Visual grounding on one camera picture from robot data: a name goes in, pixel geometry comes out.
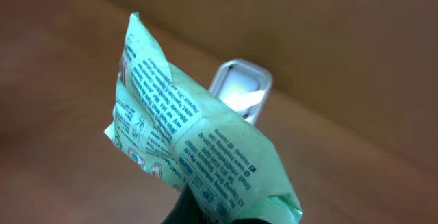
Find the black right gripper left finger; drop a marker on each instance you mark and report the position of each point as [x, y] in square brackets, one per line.
[186, 210]

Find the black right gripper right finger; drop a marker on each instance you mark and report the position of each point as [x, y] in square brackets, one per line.
[249, 221]

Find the teal tissue packet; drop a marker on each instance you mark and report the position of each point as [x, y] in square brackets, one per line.
[177, 131]

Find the white barcode scanner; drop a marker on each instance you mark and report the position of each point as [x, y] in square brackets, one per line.
[243, 86]

